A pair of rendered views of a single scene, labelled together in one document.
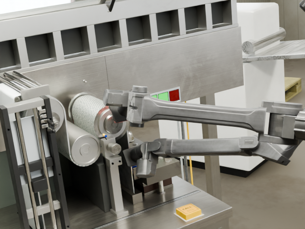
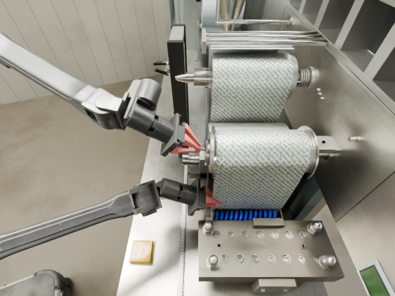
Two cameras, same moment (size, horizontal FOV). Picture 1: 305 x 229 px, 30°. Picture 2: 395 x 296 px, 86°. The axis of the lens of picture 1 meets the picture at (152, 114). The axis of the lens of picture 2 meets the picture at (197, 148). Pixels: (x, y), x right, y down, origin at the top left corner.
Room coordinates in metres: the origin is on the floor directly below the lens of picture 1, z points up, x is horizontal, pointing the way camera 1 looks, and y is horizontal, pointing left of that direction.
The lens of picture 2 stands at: (2.19, -0.20, 1.69)
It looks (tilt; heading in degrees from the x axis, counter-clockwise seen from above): 48 degrees down; 119
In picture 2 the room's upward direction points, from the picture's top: straight up
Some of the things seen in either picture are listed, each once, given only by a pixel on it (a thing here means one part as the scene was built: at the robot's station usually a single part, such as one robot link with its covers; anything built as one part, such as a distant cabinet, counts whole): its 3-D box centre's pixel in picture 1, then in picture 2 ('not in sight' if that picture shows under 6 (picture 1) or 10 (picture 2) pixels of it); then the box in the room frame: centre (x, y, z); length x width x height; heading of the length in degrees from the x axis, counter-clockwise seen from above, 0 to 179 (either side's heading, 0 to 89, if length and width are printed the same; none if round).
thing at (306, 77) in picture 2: not in sight; (298, 77); (2.17, 0.52, 1.34); 0.07 x 0.07 x 0.07; 29
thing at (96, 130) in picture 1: (111, 122); (213, 152); (2.04, 0.16, 1.25); 0.15 x 0.01 x 0.15; 119
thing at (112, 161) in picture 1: (115, 176); (197, 181); (1.99, 0.17, 1.05); 0.06 x 0.05 x 0.31; 29
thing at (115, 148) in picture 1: (115, 148); (185, 158); (1.95, 0.15, 1.18); 0.04 x 0.02 x 0.04; 119
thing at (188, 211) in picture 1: (188, 211); (141, 251); (1.91, -0.10, 0.91); 0.07 x 0.07 x 0.02; 29
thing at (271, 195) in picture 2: (116, 144); (250, 197); (2.18, 0.16, 1.11); 0.23 x 0.01 x 0.18; 29
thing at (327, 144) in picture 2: not in sight; (324, 143); (2.30, 0.30, 1.28); 0.06 x 0.05 x 0.02; 29
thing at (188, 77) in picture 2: (54, 123); (184, 77); (1.85, 0.34, 1.34); 0.06 x 0.03 x 0.03; 29
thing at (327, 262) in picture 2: (129, 136); (328, 261); (2.43, 0.11, 1.05); 0.04 x 0.04 x 0.04
